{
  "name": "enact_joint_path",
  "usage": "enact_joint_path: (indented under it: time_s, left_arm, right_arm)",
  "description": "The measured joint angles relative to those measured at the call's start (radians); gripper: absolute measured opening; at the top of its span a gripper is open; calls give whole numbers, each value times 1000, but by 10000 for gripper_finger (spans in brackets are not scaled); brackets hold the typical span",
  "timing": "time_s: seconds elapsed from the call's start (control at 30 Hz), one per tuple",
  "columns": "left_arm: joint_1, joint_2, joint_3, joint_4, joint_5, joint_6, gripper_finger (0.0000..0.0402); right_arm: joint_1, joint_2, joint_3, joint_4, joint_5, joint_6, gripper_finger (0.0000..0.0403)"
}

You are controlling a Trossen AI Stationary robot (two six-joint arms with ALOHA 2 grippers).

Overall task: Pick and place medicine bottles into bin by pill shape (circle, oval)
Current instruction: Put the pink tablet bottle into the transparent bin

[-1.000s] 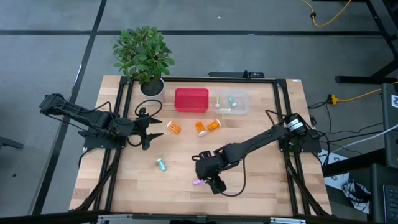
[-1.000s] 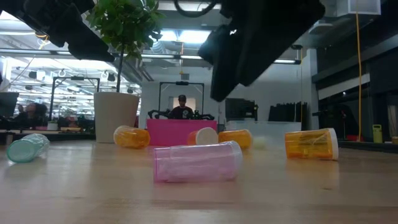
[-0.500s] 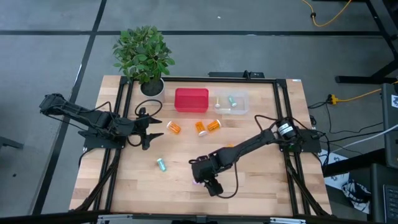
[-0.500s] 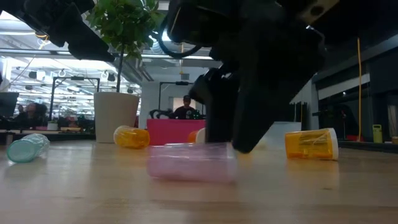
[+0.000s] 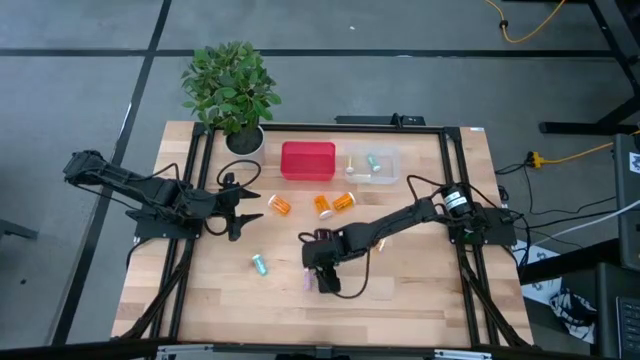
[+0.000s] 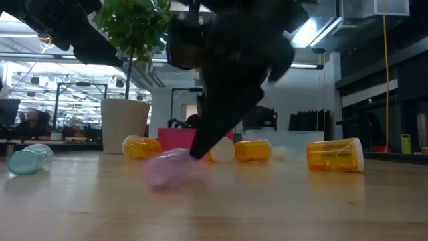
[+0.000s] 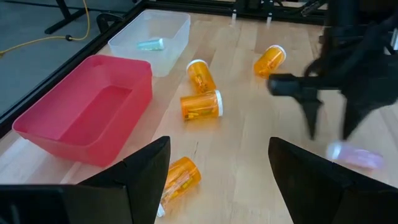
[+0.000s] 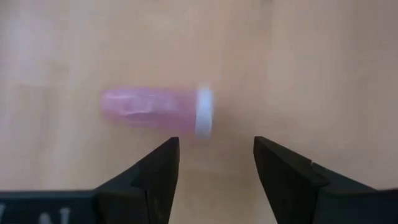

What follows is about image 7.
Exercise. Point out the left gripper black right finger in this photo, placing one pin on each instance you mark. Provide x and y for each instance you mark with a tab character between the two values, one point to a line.
326	193

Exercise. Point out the orange pill bottle white cap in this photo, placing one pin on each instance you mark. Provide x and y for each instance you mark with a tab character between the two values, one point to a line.
201	76
180	180
200	105
269	61

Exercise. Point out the clear plastic bin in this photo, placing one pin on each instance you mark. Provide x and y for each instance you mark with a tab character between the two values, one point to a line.
168	34

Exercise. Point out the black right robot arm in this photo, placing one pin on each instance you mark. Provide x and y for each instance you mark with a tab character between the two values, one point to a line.
357	12

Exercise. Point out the red plastic bin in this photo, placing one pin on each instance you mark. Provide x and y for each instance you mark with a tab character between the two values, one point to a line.
93	115

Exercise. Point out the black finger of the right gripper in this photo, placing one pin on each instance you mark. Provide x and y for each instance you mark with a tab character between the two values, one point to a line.
353	115
311	115

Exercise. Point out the teal pill bottle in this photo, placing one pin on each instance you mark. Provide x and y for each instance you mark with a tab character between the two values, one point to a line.
150	45

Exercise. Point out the purple pill bottle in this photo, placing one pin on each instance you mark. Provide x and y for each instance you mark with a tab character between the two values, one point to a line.
356	155

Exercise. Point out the black table legs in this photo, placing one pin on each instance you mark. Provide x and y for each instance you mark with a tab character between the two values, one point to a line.
65	9

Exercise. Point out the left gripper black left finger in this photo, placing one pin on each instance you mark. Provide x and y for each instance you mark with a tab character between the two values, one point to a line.
140	186

